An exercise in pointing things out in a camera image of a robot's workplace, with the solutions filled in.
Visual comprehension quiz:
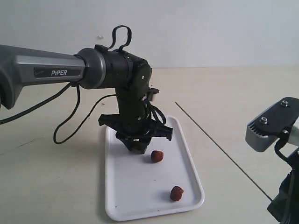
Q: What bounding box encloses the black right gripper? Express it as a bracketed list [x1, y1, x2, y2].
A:
[267, 151, 299, 224]

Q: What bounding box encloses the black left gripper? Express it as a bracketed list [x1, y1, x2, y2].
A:
[98, 114, 173, 154]

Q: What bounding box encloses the dark red meatball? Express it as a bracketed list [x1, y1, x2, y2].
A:
[132, 141, 142, 151]

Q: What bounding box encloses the thin metal skewer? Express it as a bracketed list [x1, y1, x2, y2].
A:
[175, 101, 273, 202]

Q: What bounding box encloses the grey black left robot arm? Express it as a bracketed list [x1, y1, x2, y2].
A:
[0, 45, 173, 154]

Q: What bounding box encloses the white rectangular plastic tray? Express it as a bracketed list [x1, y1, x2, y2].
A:
[105, 116, 205, 221]

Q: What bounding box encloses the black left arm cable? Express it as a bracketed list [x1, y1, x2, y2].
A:
[0, 25, 166, 144]

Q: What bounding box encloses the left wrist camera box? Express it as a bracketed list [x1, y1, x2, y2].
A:
[147, 87, 160, 102]

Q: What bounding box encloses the black right camera cable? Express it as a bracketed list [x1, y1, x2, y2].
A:
[274, 135, 295, 164]

